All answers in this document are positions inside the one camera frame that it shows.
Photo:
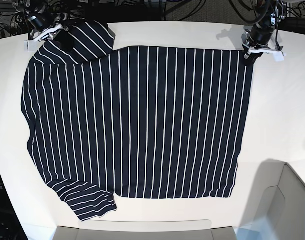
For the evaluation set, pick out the white power strip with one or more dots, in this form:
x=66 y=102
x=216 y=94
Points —
x=62 y=16

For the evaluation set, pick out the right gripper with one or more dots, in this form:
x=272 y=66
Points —
x=43 y=21

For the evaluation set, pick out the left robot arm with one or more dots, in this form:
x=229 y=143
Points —
x=269 y=16

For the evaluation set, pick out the black equipment rack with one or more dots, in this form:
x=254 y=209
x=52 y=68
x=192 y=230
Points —
x=10 y=226

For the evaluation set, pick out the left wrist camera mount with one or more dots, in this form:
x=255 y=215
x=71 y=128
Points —
x=252 y=53

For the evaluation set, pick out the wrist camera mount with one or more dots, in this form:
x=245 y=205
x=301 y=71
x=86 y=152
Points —
x=252 y=53
x=34 y=37

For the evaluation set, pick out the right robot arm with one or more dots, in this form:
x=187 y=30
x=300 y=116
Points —
x=36 y=6

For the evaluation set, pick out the navy white striped T-shirt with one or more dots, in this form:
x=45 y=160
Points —
x=143 y=122

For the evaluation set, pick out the grey tray at bottom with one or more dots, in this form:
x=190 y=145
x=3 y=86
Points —
x=134 y=230

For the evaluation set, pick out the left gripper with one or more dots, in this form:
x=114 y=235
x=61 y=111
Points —
x=256 y=37

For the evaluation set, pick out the grey bin at right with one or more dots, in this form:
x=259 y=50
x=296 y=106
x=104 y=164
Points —
x=275 y=209

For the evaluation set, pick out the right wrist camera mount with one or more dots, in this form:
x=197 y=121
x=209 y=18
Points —
x=34 y=37

